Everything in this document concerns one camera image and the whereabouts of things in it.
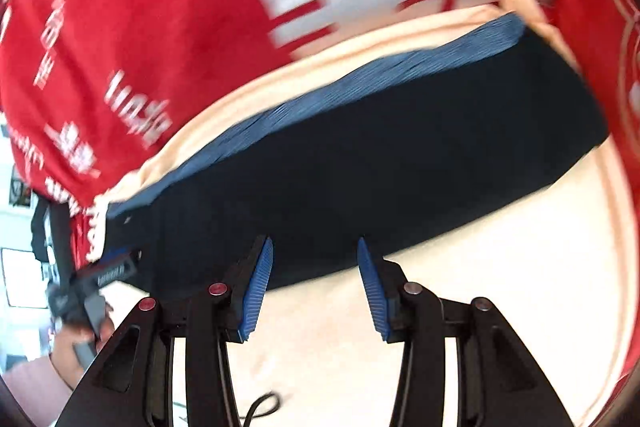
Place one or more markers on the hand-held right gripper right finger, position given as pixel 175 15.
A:
pixel 372 293

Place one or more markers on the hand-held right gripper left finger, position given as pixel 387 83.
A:
pixel 257 288

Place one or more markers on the red embroidered pillow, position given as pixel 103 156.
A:
pixel 600 57

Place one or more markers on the cream cushion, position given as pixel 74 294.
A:
pixel 490 307

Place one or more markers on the person's left hand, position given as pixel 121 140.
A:
pixel 65 347

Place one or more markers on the black pants with blue waistband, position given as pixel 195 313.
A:
pixel 350 187

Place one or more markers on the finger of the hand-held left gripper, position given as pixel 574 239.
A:
pixel 119 253

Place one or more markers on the red printed blanket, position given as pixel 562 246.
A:
pixel 125 32

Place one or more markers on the person's left forearm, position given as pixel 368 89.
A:
pixel 27 394

